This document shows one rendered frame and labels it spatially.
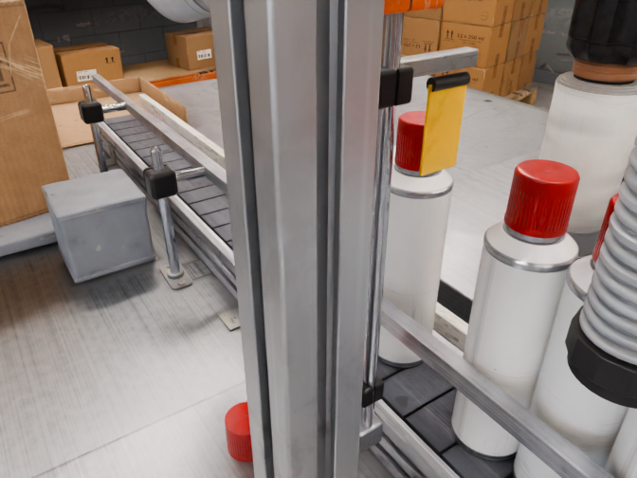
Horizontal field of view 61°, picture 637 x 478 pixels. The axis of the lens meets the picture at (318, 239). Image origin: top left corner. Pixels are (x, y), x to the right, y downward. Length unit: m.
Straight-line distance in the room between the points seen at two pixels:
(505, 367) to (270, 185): 0.21
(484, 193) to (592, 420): 0.48
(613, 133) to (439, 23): 3.28
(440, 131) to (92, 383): 0.39
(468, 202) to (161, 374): 0.44
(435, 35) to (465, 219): 3.21
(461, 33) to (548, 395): 3.49
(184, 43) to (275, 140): 4.35
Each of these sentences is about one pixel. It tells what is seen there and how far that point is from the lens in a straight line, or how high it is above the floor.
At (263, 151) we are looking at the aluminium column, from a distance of 0.19.
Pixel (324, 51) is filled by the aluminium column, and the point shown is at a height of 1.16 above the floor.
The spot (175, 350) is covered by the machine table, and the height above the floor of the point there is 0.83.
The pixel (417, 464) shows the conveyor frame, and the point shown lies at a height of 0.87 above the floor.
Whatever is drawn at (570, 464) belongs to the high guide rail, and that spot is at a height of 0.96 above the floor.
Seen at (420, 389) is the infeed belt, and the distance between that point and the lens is 0.45.
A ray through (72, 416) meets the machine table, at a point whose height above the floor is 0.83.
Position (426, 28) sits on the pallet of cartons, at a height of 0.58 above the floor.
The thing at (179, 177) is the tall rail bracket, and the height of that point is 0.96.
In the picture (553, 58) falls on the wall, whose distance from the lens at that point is 5.13.
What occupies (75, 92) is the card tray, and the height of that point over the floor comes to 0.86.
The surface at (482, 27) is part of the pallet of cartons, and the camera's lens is 3.69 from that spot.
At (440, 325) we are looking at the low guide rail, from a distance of 0.47.
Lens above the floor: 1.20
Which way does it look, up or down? 31 degrees down
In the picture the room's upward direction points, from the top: straight up
